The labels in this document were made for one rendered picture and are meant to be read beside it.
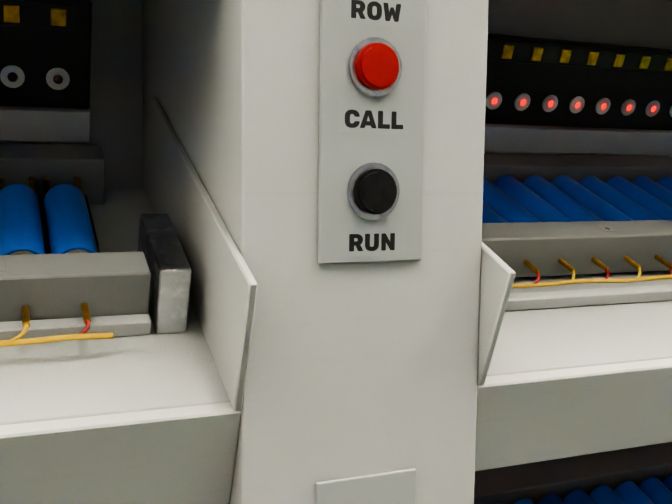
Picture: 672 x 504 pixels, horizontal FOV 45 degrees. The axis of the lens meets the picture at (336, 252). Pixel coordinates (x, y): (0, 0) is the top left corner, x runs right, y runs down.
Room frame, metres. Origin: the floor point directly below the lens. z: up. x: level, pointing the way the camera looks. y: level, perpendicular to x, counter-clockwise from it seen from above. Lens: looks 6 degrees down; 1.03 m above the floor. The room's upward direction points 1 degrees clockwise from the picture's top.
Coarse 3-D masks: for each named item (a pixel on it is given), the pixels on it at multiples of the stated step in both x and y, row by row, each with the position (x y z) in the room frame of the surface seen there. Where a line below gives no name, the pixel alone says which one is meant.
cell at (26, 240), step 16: (0, 192) 0.36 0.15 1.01; (16, 192) 0.36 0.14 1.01; (32, 192) 0.37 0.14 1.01; (0, 208) 0.35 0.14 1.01; (16, 208) 0.34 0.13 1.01; (32, 208) 0.35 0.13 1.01; (0, 224) 0.34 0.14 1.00; (16, 224) 0.33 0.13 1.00; (32, 224) 0.34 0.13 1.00; (0, 240) 0.32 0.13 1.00; (16, 240) 0.32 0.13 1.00; (32, 240) 0.32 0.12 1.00
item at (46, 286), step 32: (0, 256) 0.30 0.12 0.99; (32, 256) 0.30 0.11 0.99; (64, 256) 0.30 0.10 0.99; (96, 256) 0.31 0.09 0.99; (128, 256) 0.31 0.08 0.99; (0, 288) 0.29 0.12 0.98; (32, 288) 0.29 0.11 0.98; (64, 288) 0.29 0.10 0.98; (96, 288) 0.30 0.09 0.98; (128, 288) 0.30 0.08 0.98; (0, 320) 0.29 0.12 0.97
